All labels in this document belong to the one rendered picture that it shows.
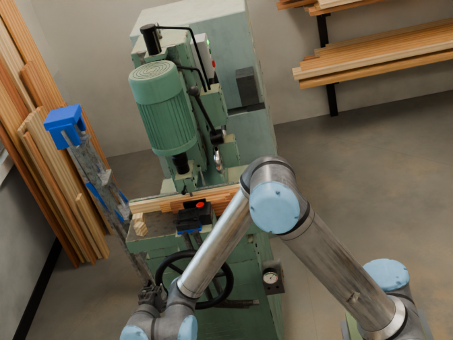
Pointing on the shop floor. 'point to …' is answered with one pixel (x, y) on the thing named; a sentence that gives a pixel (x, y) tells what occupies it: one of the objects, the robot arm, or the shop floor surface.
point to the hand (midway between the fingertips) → (161, 293)
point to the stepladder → (95, 176)
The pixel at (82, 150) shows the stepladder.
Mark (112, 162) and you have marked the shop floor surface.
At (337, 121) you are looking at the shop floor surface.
